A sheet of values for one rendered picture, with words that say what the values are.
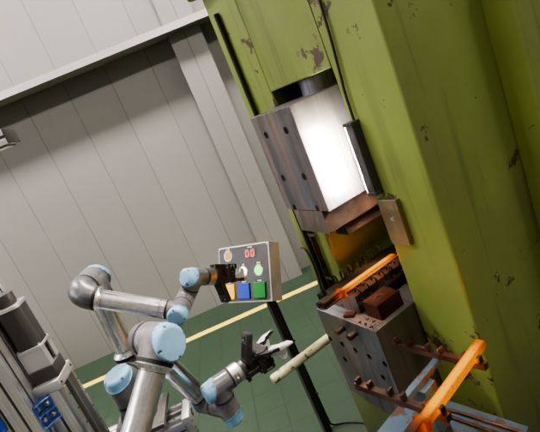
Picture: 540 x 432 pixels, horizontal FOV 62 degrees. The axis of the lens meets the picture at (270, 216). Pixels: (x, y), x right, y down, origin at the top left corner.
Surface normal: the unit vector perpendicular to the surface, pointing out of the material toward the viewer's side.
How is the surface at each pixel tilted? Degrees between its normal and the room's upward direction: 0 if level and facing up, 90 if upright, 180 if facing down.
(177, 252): 90
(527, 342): 90
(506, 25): 90
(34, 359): 90
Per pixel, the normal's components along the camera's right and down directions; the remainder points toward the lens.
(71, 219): 0.14, 0.21
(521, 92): -0.79, 0.45
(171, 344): 0.75, -0.24
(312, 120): 0.48, 0.04
